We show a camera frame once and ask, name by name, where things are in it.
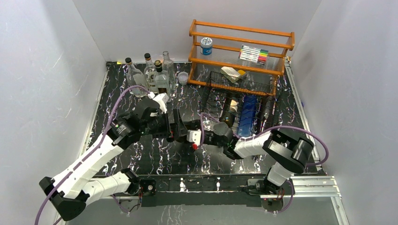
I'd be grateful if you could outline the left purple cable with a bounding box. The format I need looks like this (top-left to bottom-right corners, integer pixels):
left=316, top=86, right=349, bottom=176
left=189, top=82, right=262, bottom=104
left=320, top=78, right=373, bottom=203
left=34, top=85, right=153, bottom=225

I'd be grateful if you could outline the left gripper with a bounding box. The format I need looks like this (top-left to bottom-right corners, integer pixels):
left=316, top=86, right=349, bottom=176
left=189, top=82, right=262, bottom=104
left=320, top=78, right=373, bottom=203
left=141, top=109, right=189, bottom=138

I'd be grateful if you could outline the dark green wine bottle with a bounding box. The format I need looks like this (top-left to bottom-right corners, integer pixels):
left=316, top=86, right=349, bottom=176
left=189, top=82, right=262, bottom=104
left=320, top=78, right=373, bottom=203
left=219, top=97, right=239, bottom=128

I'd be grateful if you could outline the tall clear glass bottle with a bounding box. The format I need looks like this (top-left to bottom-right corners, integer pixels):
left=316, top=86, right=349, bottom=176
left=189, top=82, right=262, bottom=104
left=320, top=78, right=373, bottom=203
left=162, top=51, right=176, bottom=96

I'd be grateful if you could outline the purple cable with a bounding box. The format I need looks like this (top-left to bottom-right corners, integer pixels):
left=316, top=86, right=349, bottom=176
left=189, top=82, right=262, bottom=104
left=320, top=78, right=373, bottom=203
left=34, top=85, right=153, bottom=225
left=199, top=112, right=329, bottom=215

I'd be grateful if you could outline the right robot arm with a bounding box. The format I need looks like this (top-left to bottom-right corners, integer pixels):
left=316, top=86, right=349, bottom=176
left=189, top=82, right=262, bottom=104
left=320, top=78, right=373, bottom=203
left=177, top=120, right=314, bottom=195

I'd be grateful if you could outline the round clear liquor bottle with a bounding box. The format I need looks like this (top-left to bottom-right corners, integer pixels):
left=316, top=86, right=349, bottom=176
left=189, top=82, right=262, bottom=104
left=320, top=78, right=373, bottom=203
left=144, top=53, right=158, bottom=94

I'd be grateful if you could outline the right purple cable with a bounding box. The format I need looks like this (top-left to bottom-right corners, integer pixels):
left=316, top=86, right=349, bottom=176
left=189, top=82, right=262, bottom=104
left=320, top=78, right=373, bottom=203
left=199, top=112, right=329, bottom=215

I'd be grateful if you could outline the square clear whisky bottle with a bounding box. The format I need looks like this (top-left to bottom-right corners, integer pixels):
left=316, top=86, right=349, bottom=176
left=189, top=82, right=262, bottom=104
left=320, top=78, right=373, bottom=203
left=154, top=60, right=171, bottom=102

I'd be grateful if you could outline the cream cardboard box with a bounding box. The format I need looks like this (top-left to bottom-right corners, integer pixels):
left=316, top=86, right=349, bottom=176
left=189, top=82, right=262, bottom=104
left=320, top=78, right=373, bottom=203
left=221, top=67, right=241, bottom=83

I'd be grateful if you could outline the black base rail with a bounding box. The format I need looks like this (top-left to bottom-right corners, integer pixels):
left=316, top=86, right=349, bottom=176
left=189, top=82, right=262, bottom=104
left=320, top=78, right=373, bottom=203
left=62, top=173, right=341, bottom=208

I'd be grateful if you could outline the pack of coloured markers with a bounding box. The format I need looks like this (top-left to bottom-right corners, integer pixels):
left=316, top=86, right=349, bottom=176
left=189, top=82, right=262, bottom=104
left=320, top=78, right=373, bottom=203
left=238, top=45, right=268, bottom=65

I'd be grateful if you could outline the small clear bottle dark cap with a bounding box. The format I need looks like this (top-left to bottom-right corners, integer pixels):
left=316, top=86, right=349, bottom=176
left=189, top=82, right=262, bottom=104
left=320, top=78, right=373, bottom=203
left=125, top=57, right=148, bottom=98

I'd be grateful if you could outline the blue lidded jar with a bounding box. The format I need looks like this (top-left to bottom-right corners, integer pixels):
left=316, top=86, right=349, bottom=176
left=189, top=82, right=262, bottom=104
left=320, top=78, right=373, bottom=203
left=200, top=37, right=213, bottom=55

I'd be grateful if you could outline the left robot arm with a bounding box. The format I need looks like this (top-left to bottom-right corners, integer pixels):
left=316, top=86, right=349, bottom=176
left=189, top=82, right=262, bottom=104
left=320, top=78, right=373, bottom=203
left=39, top=99, right=200, bottom=221

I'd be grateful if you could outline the orange wooden shelf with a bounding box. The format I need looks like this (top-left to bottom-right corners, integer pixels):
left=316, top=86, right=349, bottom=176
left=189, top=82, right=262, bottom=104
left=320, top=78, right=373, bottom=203
left=188, top=19, right=295, bottom=96

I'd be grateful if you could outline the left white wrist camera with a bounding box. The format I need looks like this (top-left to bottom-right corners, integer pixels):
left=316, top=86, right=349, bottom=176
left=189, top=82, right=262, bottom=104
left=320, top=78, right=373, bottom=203
left=147, top=92, right=169, bottom=114

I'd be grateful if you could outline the black wire wine rack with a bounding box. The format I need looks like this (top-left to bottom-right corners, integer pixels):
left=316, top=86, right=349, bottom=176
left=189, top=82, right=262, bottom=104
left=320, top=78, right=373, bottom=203
left=199, top=71, right=279, bottom=135

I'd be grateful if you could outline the small clear plastic cup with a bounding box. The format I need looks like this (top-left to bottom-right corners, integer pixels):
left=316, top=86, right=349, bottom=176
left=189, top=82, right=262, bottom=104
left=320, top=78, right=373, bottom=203
left=177, top=72, right=189, bottom=85

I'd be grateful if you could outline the blue glass bottle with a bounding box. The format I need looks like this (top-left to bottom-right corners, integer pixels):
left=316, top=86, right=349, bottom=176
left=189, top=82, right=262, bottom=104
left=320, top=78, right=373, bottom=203
left=237, top=95, right=257, bottom=137

